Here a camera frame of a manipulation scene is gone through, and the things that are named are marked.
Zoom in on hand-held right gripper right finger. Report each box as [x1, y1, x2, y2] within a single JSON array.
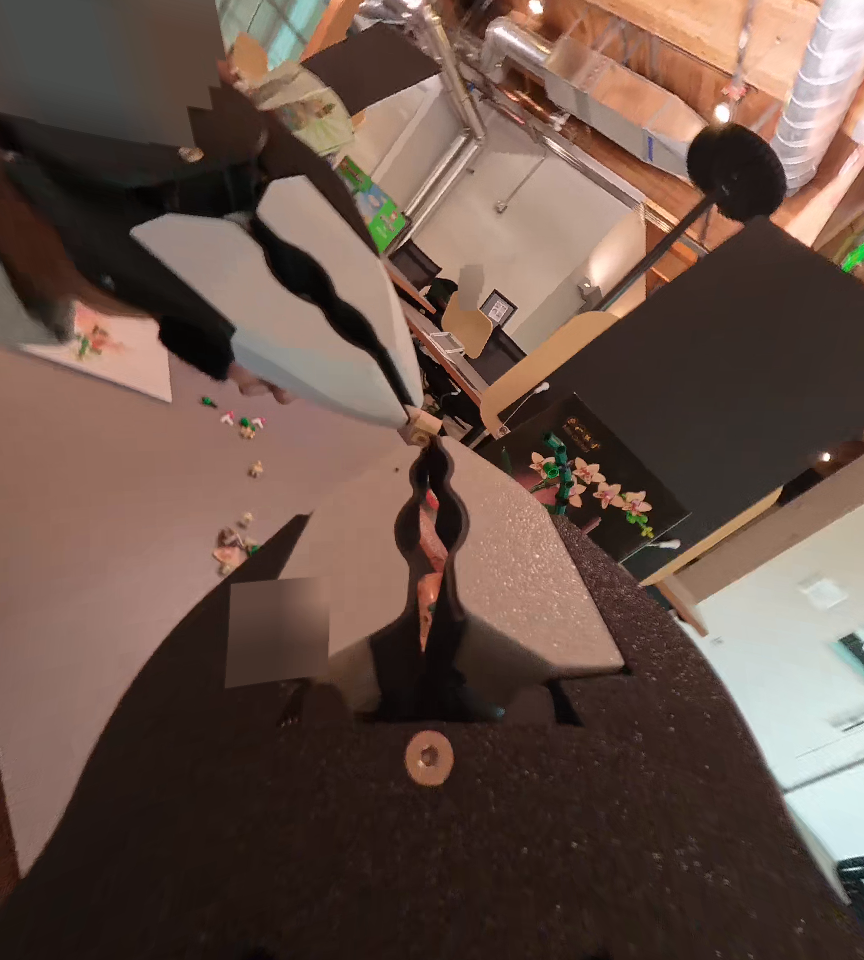
[[426, 436, 625, 717]]

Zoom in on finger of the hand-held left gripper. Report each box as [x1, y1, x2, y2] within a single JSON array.
[[130, 212, 414, 430], [255, 174, 425, 412]]

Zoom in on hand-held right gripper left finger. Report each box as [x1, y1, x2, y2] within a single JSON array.
[[274, 442, 433, 715]]

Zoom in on small tan brick piece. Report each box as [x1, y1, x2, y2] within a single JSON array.
[[402, 408, 444, 451]]

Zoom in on grey desk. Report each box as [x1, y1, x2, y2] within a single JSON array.
[[0, 330, 433, 879]]

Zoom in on person's left hand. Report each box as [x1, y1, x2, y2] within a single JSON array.
[[0, 142, 85, 316]]

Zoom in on green toy box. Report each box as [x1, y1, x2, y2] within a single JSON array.
[[334, 153, 412, 256]]

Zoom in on tan plastic chair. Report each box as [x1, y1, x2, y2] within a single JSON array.
[[439, 288, 494, 361]]

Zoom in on pile of small toy bricks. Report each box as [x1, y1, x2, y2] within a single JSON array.
[[199, 393, 271, 579]]

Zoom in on white instruction booklet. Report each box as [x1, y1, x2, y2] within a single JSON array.
[[18, 300, 174, 404]]

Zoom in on pale illustrated toy box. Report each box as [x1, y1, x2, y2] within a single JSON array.
[[233, 33, 358, 159]]

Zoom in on black orchid picture box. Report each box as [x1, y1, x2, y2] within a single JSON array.
[[477, 391, 694, 562]]

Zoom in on black stand with round disc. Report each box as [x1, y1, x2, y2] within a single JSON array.
[[603, 122, 789, 310]]

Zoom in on silver rectangular air duct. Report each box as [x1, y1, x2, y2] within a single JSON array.
[[480, 16, 710, 180]]

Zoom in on silver ribbed air duct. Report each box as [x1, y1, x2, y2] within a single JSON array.
[[769, 0, 864, 198]]

